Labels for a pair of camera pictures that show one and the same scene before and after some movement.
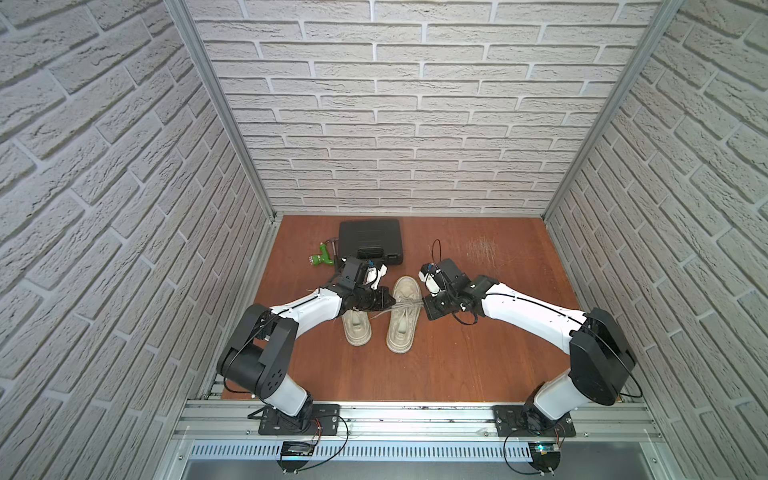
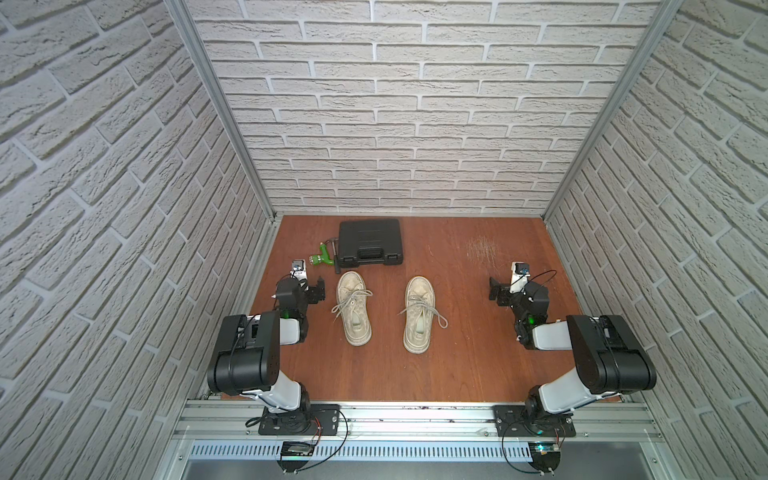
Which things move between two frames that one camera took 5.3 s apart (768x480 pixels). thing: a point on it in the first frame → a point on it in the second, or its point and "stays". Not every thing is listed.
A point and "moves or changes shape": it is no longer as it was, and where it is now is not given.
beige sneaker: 407,299 moves or changes shape
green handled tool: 323,258 stays
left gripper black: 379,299 → 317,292
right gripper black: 431,313 → 505,292
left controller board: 295,456 stays
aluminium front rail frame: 231,431 stays
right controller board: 545,456 stays
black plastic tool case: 385,234 stays
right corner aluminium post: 665,11 stays
